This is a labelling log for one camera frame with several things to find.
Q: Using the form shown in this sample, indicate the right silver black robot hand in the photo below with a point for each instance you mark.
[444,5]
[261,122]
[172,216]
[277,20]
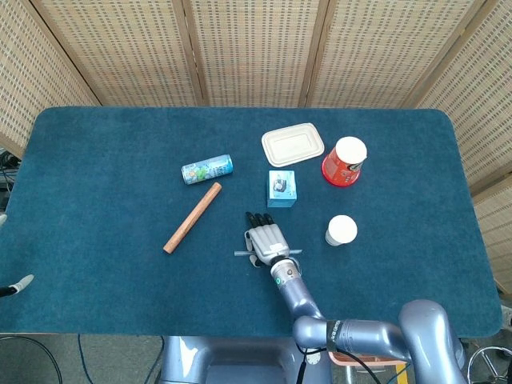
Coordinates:
[268,240]

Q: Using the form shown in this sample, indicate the left robot hand grey fingertips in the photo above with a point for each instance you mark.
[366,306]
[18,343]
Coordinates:
[22,282]

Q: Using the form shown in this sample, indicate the thin grey pen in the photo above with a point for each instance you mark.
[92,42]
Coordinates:
[296,251]

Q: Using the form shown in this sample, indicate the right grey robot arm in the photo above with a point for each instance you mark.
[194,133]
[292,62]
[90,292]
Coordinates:
[360,332]

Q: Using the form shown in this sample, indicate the small white paper cup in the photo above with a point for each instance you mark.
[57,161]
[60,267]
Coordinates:
[342,230]

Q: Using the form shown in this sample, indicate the large red paper cup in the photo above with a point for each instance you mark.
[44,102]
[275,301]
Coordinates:
[340,170]

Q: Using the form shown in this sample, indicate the light blue cardboard box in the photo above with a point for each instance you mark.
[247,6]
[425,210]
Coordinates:
[281,194]

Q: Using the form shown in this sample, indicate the wooden round rod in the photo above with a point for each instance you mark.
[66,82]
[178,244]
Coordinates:
[192,218]

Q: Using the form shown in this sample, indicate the blue green drink can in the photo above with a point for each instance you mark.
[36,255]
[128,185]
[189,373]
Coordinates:
[206,170]

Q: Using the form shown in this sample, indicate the dark blue table mat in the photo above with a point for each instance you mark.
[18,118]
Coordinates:
[120,280]

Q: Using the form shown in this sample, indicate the beige rectangular food container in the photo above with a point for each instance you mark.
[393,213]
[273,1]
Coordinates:
[293,144]

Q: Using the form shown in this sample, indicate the grey robot torso base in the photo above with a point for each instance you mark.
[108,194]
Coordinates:
[240,360]

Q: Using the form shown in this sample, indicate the white power strip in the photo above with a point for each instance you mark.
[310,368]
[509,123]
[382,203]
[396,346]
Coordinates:
[313,357]

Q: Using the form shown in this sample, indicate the pink plastic basket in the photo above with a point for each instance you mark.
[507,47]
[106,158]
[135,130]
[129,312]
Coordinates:
[384,361]

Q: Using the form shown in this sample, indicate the woven bamboo folding screen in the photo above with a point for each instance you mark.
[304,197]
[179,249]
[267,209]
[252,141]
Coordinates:
[256,52]

